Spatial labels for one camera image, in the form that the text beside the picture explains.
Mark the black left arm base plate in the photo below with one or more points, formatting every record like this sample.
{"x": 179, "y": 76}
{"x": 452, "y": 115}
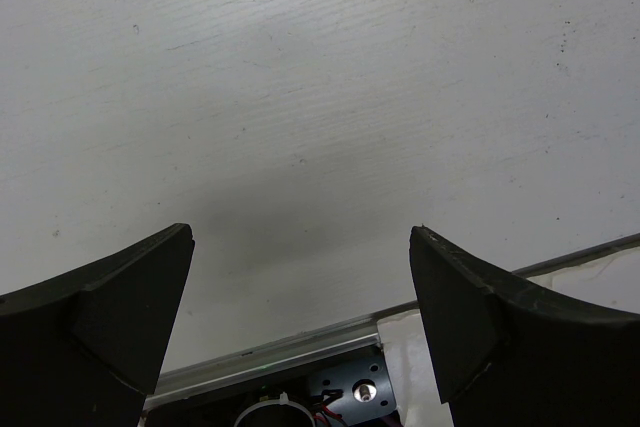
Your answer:
{"x": 349, "y": 389}

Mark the aluminium table edge rail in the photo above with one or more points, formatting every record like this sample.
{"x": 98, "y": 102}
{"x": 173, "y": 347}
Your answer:
{"x": 274, "y": 357}

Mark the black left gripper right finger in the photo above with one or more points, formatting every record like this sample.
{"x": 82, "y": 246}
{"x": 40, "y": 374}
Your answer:
{"x": 508, "y": 352}

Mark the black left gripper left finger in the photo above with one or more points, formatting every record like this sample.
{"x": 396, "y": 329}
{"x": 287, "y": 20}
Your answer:
{"x": 86, "y": 348}

